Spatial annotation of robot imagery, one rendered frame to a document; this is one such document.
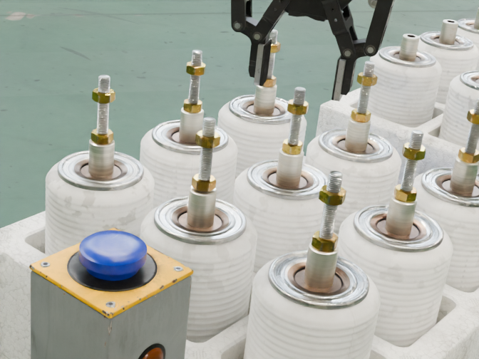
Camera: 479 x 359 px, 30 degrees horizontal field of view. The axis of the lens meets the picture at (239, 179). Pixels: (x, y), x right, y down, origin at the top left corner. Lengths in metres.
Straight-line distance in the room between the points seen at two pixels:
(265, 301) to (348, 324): 0.06
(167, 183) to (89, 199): 0.11
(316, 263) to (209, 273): 0.09
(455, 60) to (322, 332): 0.70
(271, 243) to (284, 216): 0.03
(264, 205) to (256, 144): 0.16
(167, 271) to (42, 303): 0.08
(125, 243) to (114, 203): 0.23
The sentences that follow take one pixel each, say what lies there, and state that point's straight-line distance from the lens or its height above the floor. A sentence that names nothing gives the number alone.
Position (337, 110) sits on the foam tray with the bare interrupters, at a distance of 1.20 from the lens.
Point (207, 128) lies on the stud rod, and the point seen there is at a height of 0.33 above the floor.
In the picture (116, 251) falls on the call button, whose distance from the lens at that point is 0.53.
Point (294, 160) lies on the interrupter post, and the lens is 0.79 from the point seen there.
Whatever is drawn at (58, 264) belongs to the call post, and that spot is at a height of 0.31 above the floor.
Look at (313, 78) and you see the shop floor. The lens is 1.85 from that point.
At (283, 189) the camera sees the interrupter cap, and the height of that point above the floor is 0.25.
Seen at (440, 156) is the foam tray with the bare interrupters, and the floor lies 0.17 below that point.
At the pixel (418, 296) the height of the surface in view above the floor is 0.21.
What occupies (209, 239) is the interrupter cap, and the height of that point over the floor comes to 0.25.
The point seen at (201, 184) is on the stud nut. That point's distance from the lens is 0.71.
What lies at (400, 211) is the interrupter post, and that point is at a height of 0.27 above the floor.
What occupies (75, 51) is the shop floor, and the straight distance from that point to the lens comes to 1.88.
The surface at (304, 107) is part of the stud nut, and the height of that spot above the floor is 0.33.
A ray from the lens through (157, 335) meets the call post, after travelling 0.55.
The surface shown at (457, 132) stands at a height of 0.19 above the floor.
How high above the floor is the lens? 0.61
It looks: 26 degrees down
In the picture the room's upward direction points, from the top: 6 degrees clockwise
